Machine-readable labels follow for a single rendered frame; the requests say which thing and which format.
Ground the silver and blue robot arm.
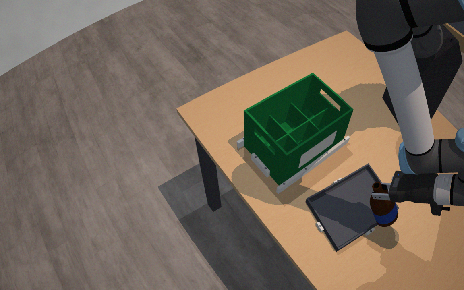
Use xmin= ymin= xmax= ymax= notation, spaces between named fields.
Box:
xmin=356 ymin=0 xmax=464 ymax=206

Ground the green plastic bottle crate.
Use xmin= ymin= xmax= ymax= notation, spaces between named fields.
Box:
xmin=244 ymin=73 xmax=354 ymax=185

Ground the brown bottle with blue label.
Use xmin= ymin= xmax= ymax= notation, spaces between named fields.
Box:
xmin=370 ymin=182 xmax=398 ymax=227

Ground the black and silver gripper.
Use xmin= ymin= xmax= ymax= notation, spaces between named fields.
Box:
xmin=372 ymin=171 xmax=453 ymax=216

